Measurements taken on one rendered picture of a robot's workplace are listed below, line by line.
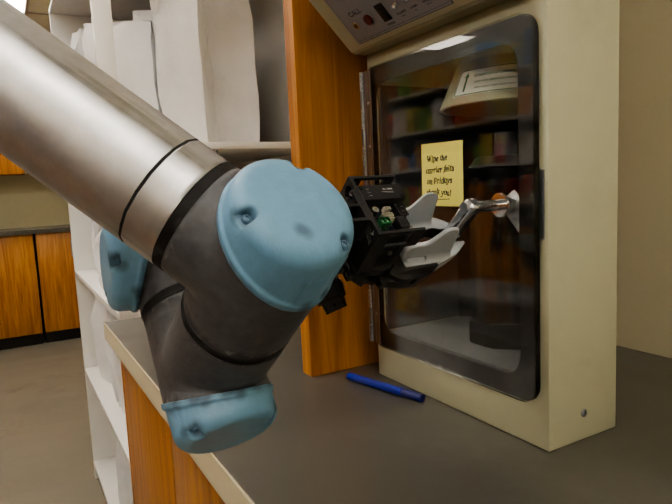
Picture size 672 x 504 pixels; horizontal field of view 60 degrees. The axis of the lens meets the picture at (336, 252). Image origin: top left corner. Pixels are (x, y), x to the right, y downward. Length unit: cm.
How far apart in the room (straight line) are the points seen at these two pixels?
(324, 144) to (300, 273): 60
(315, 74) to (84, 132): 59
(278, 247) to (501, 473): 41
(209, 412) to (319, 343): 52
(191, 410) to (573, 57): 49
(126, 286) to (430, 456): 37
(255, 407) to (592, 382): 42
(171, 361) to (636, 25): 91
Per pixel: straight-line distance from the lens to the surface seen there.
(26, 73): 36
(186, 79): 178
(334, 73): 91
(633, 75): 109
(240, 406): 40
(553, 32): 64
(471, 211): 61
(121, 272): 45
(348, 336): 92
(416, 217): 62
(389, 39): 79
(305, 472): 63
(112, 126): 34
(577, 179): 65
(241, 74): 194
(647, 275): 108
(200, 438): 41
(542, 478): 63
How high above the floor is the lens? 123
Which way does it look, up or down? 7 degrees down
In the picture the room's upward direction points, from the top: 3 degrees counter-clockwise
